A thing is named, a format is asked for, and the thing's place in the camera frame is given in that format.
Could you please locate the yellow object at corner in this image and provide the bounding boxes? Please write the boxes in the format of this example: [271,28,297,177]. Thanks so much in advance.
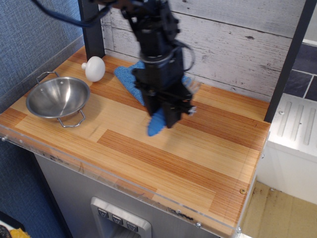
[9,229,30,238]

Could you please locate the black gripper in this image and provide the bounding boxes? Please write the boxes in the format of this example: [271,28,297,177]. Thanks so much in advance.
[132,47,196,128]

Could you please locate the silver dispenser button panel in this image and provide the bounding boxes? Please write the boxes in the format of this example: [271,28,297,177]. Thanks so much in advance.
[91,197,152,238]

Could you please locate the blue handled metal fork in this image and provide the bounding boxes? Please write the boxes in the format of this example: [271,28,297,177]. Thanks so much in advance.
[147,77,201,136]

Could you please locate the blue folded cloth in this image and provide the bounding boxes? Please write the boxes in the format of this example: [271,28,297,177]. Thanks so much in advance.
[114,60,192,106]

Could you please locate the white mushroom toy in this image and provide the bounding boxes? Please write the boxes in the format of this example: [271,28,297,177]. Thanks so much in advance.
[81,56,106,82]

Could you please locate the dark right frame post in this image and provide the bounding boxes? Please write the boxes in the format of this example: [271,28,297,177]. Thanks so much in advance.
[264,0,317,123]

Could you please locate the steel bowl with handles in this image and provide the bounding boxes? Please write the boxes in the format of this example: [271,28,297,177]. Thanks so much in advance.
[26,71,90,128]

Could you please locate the white toy sink drainboard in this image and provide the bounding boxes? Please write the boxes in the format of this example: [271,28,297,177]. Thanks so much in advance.
[257,94,317,204]

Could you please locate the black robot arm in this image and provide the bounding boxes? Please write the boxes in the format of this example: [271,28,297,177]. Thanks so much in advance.
[96,0,195,128]

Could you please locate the dark frame post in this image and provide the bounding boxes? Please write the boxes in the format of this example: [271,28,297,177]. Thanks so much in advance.
[264,0,317,123]
[78,0,105,60]

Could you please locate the blue sleeved robot cable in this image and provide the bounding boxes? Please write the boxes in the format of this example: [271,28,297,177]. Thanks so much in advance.
[32,0,112,28]

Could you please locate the dark left frame post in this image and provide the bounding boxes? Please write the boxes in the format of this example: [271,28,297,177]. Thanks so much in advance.
[78,0,105,60]

